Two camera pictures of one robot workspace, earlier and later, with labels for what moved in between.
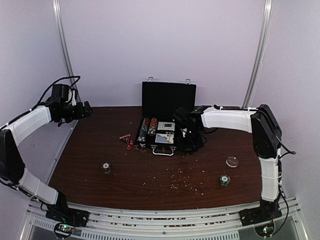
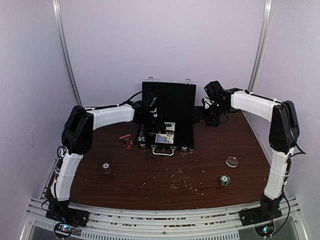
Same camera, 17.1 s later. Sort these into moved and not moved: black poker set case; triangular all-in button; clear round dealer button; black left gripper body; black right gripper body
Moved: black left gripper body; black right gripper body
Not moved: triangular all-in button; clear round dealer button; black poker set case
